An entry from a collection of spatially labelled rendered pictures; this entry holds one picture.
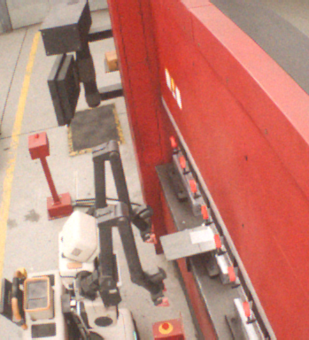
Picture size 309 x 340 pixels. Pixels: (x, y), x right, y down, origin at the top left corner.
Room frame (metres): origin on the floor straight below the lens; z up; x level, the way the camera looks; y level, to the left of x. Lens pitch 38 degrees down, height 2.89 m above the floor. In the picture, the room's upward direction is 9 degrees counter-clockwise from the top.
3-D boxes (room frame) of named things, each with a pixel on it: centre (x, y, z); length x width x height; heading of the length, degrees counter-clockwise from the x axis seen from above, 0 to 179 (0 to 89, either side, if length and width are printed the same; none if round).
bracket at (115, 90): (3.00, 0.17, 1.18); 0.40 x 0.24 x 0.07; 7
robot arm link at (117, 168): (1.81, 0.17, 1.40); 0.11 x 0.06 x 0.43; 2
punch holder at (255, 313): (0.98, -0.35, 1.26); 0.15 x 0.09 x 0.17; 7
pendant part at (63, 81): (2.90, 0.50, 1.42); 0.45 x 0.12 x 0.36; 174
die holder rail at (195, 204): (2.29, -0.19, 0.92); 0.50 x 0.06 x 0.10; 7
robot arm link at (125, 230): (1.38, 0.15, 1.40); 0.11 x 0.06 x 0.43; 2
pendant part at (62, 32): (2.94, 0.41, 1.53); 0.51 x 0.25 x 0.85; 174
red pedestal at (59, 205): (3.27, 0.91, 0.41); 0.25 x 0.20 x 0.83; 97
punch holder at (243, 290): (1.17, -0.33, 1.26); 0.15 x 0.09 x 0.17; 7
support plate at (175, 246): (1.73, -0.11, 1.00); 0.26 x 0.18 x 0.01; 97
